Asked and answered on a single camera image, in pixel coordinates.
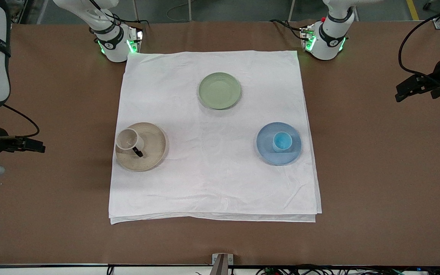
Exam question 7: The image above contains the white mug black handle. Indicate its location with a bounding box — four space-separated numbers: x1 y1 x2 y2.
116 128 145 158

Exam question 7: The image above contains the black base cable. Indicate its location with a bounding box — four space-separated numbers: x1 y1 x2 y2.
269 19 305 39
122 17 150 28

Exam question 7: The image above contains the metal table edge bracket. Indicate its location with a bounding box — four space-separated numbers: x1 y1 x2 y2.
211 253 234 275

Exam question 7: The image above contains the blue plate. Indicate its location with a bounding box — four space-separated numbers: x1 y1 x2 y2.
256 122 302 166

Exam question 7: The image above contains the white cloth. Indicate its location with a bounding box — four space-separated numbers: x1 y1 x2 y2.
108 50 322 225

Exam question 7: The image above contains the gray beige plate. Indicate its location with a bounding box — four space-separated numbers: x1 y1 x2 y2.
115 122 167 172

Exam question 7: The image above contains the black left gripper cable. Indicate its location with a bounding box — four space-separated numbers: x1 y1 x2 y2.
398 3 440 83

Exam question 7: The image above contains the green plate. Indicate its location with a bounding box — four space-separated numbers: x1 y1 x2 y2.
198 72 242 110

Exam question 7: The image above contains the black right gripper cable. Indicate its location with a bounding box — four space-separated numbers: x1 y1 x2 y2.
2 104 40 139

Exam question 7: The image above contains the black cable bundle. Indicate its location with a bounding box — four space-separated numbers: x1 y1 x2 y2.
256 266 440 275

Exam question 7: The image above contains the blue cup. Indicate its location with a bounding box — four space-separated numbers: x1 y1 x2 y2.
272 131 293 153

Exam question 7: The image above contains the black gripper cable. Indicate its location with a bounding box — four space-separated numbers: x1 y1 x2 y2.
398 3 440 83
2 104 40 139

